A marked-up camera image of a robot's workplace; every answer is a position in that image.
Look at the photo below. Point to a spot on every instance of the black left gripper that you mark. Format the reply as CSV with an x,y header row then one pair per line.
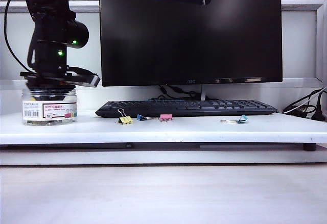
x,y
43,77

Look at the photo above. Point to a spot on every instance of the round transparent plastic jar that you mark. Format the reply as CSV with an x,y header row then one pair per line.
x,y
33,109

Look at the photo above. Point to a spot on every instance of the yellow binder clip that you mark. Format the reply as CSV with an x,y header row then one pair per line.
x,y
124,120

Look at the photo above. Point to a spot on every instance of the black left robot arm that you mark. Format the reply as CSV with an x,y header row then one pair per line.
x,y
48,30

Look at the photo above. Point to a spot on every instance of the black computer monitor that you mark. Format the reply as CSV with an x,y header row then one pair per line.
x,y
190,43

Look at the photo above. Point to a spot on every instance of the blue binder clip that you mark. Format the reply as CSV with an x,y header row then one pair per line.
x,y
140,117

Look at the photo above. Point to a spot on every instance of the pink binder clip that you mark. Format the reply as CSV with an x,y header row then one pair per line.
x,y
165,117

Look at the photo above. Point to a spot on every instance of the silver monitor stand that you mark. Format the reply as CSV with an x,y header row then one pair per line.
x,y
203,94

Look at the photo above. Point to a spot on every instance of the white desk riser board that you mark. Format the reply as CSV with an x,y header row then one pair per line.
x,y
163,132

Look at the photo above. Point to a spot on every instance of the black computer keyboard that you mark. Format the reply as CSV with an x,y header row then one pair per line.
x,y
186,108

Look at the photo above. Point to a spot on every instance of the teal binder clip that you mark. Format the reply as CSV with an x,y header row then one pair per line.
x,y
242,119

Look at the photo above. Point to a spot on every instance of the black power plug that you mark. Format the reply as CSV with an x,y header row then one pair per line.
x,y
318,114

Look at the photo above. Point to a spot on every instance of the black riser foot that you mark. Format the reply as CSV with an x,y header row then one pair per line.
x,y
309,148

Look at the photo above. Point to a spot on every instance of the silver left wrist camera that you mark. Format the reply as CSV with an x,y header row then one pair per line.
x,y
84,79

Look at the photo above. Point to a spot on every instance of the grey aluminium partition frame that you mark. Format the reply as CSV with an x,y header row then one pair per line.
x,y
301,4

